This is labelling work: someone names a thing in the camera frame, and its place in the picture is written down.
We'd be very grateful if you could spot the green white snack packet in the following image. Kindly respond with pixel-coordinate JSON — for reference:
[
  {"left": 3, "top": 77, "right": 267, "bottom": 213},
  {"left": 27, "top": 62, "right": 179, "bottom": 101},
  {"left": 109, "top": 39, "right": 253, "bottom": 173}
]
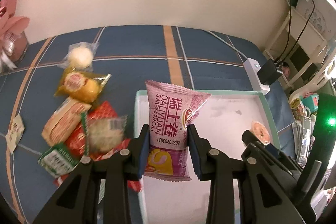
[{"left": 38, "top": 143, "right": 79, "bottom": 178}]

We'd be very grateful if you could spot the red patterned pastry packet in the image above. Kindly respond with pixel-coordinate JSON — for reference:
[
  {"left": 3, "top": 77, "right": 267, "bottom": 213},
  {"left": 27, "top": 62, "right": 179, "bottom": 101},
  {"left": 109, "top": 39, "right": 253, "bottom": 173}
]
[{"left": 53, "top": 101, "right": 144, "bottom": 192}]

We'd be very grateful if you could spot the yellow pudding jelly cup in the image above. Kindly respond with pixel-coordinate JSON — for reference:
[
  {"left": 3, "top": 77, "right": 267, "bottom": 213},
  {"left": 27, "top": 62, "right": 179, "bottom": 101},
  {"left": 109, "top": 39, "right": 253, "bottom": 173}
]
[{"left": 251, "top": 121, "right": 270, "bottom": 145}]

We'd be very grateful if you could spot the clear green-edged rice cracker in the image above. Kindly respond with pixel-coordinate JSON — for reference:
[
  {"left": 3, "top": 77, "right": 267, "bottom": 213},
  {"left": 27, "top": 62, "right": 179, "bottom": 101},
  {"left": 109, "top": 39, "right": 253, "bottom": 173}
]
[{"left": 81, "top": 112, "right": 127, "bottom": 156}]

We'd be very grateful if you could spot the beige sandwich cracker packet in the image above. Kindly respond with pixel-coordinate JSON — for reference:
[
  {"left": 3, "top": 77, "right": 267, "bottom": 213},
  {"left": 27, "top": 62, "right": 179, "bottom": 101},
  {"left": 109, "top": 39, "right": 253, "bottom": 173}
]
[{"left": 42, "top": 97, "right": 92, "bottom": 147}]

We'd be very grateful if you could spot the yellow soft bread packet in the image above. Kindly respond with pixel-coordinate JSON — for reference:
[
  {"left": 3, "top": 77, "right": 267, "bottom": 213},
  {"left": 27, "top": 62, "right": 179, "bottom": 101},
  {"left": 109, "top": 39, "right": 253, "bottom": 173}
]
[{"left": 54, "top": 67, "right": 111, "bottom": 103}]

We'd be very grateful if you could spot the pink swiss roll packet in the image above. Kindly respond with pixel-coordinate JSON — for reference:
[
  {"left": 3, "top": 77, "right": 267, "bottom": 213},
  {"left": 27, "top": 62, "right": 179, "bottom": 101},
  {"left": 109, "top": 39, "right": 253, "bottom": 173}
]
[{"left": 145, "top": 80, "right": 211, "bottom": 182}]

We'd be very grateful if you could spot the white round bun packet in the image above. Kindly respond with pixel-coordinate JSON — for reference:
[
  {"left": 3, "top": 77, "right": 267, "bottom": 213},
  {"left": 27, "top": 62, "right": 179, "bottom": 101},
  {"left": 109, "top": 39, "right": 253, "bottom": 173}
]
[{"left": 58, "top": 42, "right": 99, "bottom": 72}]

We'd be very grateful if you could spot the teal toy box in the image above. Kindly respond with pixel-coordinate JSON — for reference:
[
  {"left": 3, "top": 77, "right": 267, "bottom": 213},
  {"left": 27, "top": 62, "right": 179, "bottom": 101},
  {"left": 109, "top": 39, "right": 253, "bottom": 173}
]
[{"left": 302, "top": 93, "right": 319, "bottom": 114}]

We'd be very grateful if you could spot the teal shallow cardboard tray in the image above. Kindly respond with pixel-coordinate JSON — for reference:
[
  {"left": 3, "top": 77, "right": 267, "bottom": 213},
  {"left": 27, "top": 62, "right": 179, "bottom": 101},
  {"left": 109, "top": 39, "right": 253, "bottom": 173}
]
[{"left": 139, "top": 90, "right": 280, "bottom": 223}]

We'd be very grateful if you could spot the small white floral sachet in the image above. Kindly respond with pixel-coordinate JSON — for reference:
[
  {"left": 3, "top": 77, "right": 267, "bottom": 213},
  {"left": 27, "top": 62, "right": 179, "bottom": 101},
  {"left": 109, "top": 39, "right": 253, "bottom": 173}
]
[{"left": 5, "top": 114, "right": 25, "bottom": 154}]

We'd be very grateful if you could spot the black power adapter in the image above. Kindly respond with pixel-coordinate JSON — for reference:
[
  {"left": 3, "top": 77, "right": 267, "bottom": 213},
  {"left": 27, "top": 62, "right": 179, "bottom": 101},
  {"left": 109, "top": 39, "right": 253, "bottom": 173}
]
[{"left": 257, "top": 59, "right": 283, "bottom": 86}]

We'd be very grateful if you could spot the white power strip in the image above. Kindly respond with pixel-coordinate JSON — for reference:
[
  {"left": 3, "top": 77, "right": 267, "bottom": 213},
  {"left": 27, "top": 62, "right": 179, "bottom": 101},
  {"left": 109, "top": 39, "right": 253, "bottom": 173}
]
[{"left": 243, "top": 58, "right": 270, "bottom": 95}]

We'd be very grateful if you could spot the white wooden shelf unit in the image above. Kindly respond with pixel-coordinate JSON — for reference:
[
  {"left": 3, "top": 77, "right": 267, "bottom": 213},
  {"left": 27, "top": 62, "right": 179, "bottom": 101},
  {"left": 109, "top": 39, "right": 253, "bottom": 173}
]
[{"left": 264, "top": 0, "right": 335, "bottom": 101}]

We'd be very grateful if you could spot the blue plaid tablecloth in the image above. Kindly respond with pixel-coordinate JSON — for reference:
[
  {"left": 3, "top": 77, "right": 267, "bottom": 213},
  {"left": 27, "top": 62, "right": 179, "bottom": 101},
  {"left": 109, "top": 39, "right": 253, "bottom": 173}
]
[{"left": 0, "top": 24, "right": 297, "bottom": 224}]

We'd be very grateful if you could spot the pink flower bouquet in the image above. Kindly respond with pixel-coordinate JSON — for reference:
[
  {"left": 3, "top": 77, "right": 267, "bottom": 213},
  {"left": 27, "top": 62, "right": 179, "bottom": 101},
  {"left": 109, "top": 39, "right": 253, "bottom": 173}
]
[{"left": 1, "top": 0, "right": 30, "bottom": 74}]

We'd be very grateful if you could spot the black cable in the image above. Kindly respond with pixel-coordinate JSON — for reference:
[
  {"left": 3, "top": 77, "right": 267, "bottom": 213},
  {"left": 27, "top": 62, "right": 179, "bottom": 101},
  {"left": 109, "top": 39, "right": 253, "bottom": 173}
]
[{"left": 278, "top": 0, "right": 316, "bottom": 64}]

